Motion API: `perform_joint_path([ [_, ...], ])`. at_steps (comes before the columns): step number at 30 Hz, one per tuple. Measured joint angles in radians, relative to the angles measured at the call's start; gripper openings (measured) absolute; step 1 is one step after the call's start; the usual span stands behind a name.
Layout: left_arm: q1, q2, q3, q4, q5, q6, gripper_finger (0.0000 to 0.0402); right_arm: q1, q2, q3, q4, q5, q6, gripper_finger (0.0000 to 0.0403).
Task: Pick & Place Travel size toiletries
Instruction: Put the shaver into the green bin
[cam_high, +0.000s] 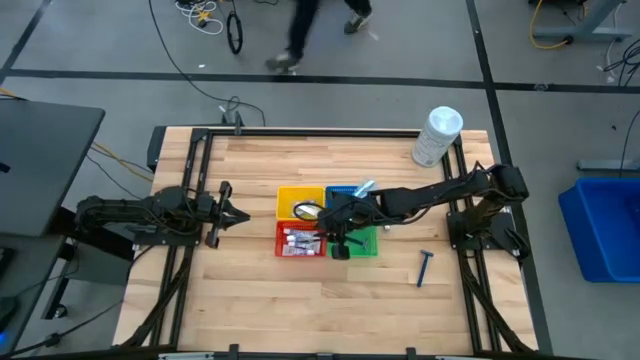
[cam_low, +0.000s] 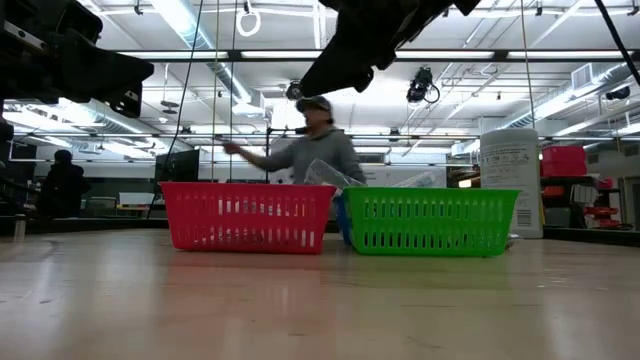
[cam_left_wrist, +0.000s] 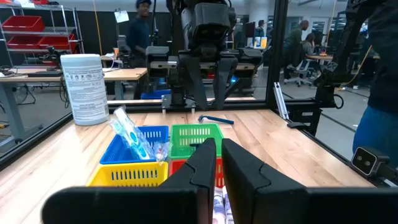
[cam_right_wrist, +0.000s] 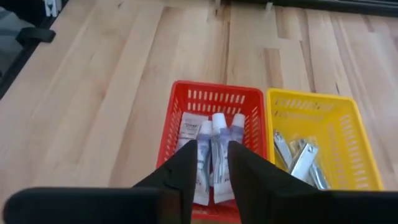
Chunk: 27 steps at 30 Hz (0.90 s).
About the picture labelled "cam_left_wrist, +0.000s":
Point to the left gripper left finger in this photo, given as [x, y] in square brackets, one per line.
[180, 205]

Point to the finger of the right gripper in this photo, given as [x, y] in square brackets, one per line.
[222, 84]
[196, 84]

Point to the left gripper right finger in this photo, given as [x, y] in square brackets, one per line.
[267, 202]

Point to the blue disposable razor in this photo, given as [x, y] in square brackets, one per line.
[217, 119]

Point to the white purple toothpaste tube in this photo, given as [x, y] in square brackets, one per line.
[229, 208]
[218, 205]

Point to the red toothbrush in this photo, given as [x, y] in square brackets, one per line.
[160, 152]

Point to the green toothbrush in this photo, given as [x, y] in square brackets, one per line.
[116, 127]

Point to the blue toothbrush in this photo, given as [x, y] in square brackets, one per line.
[133, 137]

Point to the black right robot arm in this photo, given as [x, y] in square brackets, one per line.
[174, 25]

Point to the blue plastic bin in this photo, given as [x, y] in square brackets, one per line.
[155, 94]

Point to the person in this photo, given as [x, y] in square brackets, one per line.
[382, 77]
[309, 45]
[140, 34]
[260, 29]
[293, 40]

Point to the wooden workbench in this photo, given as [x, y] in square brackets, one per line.
[124, 74]

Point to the red plastic basket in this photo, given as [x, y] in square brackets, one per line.
[178, 166]

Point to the green plastic basket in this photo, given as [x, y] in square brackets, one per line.
[183, 149]

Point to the yellow plastic basket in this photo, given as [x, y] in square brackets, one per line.
[130, 175]

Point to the white paper sign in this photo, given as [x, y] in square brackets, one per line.
[121, 16]

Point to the silver aluminium bar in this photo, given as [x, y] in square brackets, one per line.
[281, 99]

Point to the white wipes canister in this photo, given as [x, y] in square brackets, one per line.
[85, 90]

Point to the white office chair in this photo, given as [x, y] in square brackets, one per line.
[300, 73]

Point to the blue plastic basket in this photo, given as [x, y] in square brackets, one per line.
[115, 154]

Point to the red storage bin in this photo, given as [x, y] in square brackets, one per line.
[23, 23]
[57, 43]
[23, 42]

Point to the flat black desk device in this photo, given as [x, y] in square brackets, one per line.
[45, 74]

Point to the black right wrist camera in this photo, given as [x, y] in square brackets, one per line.
[211, 21]

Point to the black table-level camera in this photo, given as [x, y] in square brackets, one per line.
[365, 160]

